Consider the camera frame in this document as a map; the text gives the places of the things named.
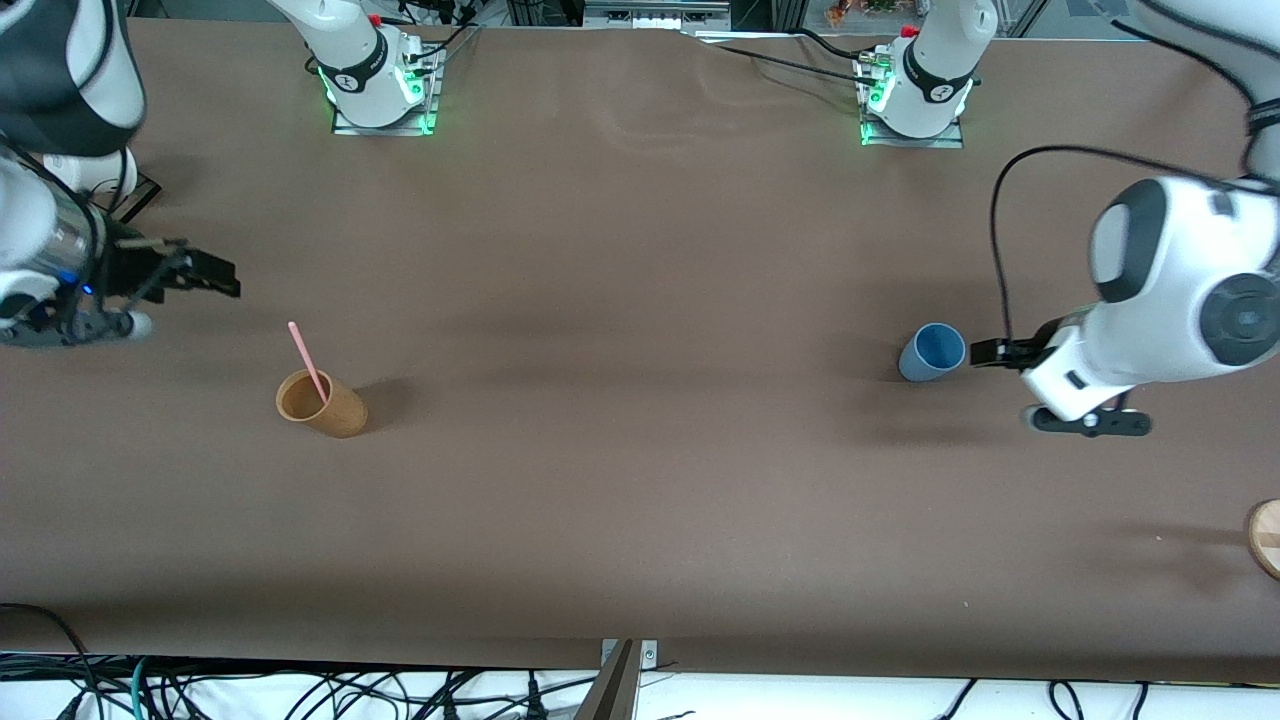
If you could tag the brown paper cup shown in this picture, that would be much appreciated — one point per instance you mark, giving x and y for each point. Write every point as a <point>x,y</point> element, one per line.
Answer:
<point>335,410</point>

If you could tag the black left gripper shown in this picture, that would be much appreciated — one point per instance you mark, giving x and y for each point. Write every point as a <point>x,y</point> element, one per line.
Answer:
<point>1022,352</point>

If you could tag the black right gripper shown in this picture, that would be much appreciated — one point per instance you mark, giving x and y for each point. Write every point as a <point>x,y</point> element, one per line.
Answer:
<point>128,272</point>

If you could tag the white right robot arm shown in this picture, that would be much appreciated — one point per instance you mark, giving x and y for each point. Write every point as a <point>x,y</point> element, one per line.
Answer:
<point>350,70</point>

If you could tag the grey device box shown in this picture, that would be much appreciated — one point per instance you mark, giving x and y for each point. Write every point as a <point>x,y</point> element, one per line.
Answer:
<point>655,14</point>

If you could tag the blue plastic cup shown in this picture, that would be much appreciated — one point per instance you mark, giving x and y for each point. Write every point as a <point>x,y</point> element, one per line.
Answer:
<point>925,357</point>

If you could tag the small metal bracket plate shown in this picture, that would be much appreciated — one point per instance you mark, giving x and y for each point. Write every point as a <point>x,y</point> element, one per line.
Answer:
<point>648,655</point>

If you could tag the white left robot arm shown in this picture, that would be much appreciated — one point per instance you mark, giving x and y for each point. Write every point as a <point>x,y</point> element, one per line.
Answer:
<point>1170,270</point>

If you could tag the dark angled metal bar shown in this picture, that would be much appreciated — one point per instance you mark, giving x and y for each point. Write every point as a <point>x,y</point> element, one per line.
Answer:
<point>612,695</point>

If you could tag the colourful packaged items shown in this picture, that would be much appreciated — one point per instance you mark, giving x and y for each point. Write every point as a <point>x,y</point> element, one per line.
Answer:
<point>860,10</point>

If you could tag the round wooden board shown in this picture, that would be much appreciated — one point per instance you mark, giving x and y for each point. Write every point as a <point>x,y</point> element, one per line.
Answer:
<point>1268,540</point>

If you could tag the pink straw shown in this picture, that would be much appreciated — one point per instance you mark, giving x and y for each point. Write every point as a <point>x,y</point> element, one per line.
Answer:
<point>303,350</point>

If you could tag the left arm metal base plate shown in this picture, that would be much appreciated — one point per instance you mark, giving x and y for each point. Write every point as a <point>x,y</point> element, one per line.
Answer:
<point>955,135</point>

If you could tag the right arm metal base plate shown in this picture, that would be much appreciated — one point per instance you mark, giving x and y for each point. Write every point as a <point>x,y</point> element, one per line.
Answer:
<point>432,95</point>

